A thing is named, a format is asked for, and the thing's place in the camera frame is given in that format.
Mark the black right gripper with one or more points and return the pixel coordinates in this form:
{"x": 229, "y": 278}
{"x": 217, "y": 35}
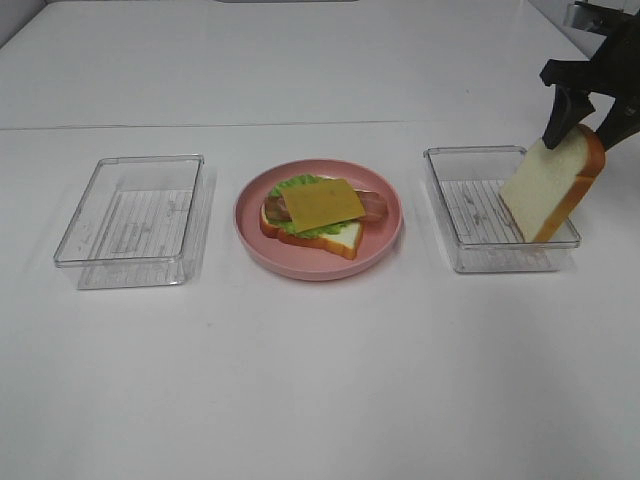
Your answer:
{"x": 612, "y": 70}

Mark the bread slice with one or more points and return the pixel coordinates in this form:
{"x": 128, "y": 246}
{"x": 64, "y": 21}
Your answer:
{"x": 549, "y": 183}
{"x": 341, "y": 239}

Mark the pink bacon strip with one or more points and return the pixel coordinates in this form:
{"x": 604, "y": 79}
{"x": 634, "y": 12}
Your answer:
{"x": 375, "y": 206}

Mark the yellow cheese slice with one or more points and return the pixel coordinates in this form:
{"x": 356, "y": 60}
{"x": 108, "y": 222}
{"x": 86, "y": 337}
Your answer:
{"x": 315, "y": 205}

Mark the green lettuce leaf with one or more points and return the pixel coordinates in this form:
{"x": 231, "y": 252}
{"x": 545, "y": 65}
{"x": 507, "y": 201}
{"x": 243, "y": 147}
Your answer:
{"x": 309, "y": 206}

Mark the brown bacon strip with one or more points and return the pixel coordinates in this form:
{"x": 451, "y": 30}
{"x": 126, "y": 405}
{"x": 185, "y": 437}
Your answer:
{"x": 276, "y": 209}

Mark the right clear plastic tray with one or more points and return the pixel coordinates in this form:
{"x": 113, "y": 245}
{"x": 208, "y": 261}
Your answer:
{"x": 479, "y": 232}

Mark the clear plastic tray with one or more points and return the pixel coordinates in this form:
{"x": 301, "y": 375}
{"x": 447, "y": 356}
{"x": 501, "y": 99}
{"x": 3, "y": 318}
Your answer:
{"x": 479, "y": 232}
{"x": 138, "y": 223}

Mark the pink round plate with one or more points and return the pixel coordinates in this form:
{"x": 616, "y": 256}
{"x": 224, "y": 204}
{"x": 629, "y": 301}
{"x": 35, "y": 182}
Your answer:
{"x": 303, "y": 263}

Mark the left clear plastic tray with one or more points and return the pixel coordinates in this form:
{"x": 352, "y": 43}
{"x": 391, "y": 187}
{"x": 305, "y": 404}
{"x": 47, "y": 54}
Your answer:
{"x": 138, "y": 223}

